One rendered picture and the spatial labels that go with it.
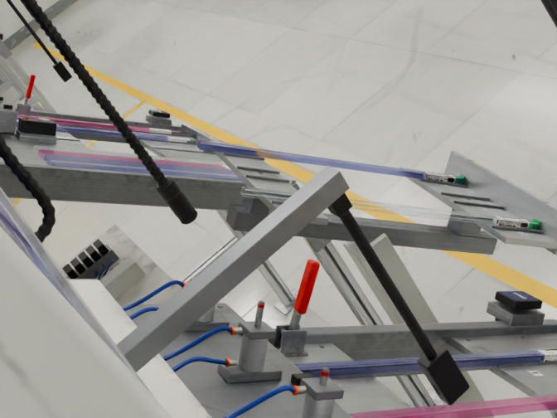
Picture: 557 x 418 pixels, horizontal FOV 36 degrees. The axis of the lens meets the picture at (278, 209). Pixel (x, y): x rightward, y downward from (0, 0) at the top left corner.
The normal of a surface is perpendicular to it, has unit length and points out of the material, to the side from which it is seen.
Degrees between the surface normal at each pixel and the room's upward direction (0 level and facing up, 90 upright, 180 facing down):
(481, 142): 0
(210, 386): 43
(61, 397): 90
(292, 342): 90
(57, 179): 90
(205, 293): 90
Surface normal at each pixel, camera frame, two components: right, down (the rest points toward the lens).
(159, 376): 0.16, -0.96
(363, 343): 0.46, 0.27
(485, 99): -0.48, -0.73
